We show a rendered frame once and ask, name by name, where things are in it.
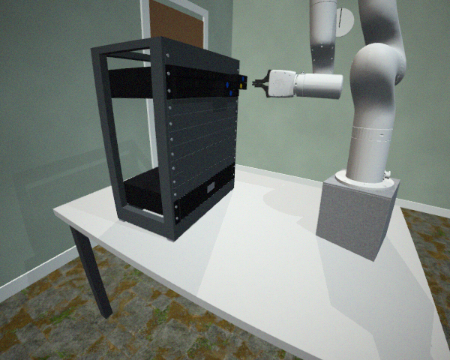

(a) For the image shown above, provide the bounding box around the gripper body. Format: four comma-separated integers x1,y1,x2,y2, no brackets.
268,70,298,98

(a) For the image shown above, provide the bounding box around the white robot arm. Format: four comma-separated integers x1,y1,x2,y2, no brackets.
295,0,407,191

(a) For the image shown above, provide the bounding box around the dark grey server rack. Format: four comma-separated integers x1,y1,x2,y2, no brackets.
91,36,248,242

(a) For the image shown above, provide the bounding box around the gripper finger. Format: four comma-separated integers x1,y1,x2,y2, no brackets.
252,70,272,83
252,83,270,98

